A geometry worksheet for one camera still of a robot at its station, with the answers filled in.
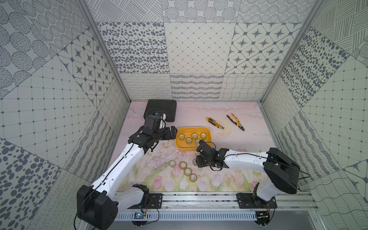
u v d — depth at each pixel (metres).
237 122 1.07
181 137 0.98
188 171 0.84
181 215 0.65
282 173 0.43
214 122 1.07
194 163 0.86
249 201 0.72
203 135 0.98
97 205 0.37
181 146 0.95
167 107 1.12
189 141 0.96
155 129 0.60
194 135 0.98
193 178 0.82
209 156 0.66
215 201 0.76
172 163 0.88
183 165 0.86
